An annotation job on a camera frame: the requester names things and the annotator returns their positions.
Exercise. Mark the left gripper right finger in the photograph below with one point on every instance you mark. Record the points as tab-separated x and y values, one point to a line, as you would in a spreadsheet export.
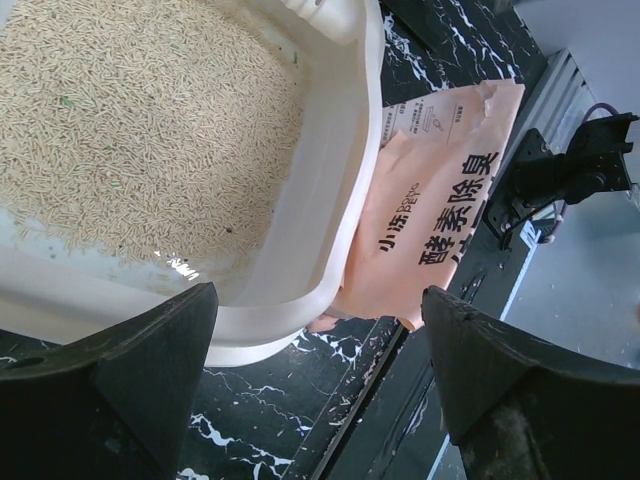
520	407

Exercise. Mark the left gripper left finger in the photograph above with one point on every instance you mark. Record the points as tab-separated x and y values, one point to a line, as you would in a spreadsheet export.
113	405

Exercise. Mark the pink cat litter bag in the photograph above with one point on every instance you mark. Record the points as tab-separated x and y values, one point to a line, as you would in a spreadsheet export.
439	157

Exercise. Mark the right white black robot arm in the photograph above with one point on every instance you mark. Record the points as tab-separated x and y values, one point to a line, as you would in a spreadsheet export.
593	163

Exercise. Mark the beige plastic litter box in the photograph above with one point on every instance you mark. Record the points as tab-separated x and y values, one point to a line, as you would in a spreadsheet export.
147	146

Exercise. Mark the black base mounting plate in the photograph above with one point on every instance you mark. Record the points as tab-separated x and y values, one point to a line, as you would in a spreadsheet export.
384	418

